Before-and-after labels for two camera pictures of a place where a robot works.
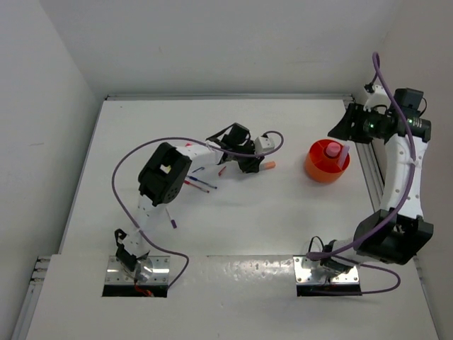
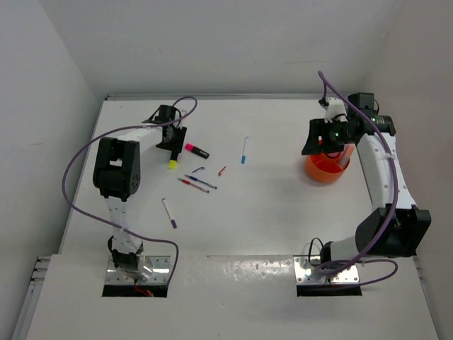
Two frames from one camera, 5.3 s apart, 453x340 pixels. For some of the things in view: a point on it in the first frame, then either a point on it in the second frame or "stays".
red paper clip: [219, 173] stays
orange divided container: [320, 166] stays
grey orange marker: [268, 165] -> [347, 152]
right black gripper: [344, 130] -> [318, 127]
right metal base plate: [308, 270] stays
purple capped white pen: [171, 219] stays
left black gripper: [252, 165] -> [175, 146]
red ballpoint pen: [187, 182] stays
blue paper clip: [198, 169] stays
